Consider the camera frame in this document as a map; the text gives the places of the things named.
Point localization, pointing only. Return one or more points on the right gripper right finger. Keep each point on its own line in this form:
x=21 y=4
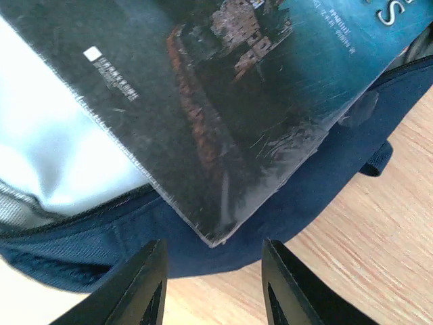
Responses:
x=294 y=295

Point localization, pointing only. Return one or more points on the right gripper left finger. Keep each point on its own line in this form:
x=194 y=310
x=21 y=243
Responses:
x=134 y=295

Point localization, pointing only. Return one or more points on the navy blue student backpack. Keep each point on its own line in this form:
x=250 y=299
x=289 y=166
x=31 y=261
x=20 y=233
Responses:
x=81 y=254

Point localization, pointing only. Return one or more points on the dark blue hardcover book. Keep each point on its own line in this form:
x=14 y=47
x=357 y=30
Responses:
x=214 y=104

